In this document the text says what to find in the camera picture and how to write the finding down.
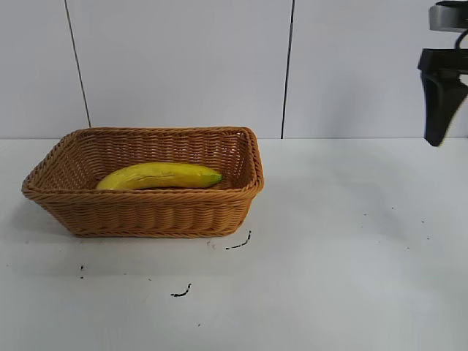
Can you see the tan woven wicker basket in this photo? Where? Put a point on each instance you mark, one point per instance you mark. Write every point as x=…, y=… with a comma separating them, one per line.
x=146, y=215

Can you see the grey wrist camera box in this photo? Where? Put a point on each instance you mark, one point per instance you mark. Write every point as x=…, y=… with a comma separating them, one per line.
x=448, y=16

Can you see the yellow banana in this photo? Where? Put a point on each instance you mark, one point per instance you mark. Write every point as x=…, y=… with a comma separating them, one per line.
x=157, y=175

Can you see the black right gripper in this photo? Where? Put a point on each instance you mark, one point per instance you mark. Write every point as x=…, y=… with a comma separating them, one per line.
x=444, y=60

